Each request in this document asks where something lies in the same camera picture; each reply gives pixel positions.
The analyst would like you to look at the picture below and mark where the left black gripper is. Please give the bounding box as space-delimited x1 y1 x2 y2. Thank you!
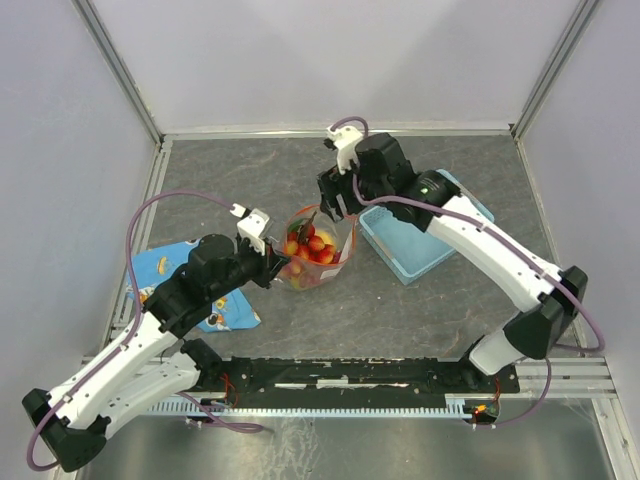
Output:
208 234 290 301

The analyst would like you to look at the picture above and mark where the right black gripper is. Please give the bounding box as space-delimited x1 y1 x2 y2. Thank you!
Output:
315 157 390 224

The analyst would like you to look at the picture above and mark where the red yellow strawberry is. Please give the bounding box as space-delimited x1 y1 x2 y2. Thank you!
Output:
284 240 299 256
307 235 326 253
315 245 335 265

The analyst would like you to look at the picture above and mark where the purple grapes bunch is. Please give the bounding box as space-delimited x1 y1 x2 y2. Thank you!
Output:
297 272 323 290

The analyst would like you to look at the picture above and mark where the clear zip top bag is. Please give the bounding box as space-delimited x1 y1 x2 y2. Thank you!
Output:
278 205 357 291

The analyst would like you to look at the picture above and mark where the light blue plastic basket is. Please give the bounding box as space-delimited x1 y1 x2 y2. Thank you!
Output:
358 168 496 287

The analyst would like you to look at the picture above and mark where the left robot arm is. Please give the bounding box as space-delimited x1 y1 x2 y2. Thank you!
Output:
22 235 290 472

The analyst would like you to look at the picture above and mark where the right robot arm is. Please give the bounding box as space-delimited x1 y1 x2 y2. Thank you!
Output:
317 126 588 391

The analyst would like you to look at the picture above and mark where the blue patterned cloth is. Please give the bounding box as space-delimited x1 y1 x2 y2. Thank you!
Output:
132 238 261 333

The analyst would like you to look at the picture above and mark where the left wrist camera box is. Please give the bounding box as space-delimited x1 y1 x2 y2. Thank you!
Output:
230 203 272 256

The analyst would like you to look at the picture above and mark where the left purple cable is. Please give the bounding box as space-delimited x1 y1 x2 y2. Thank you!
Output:
25 190 249 472

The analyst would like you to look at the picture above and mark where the aluminium frame back rail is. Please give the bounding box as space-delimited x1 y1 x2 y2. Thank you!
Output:
164 128 511 142

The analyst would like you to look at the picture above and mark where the aluminium frame right post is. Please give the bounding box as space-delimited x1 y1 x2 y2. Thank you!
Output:
510 0 601 142

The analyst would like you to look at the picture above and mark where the aluminium frame post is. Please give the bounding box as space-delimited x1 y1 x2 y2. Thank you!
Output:
71 0 164 145
510 0 601 142

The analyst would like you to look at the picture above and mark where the aluminium frame left post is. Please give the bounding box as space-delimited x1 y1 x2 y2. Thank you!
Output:
71 0 164 145

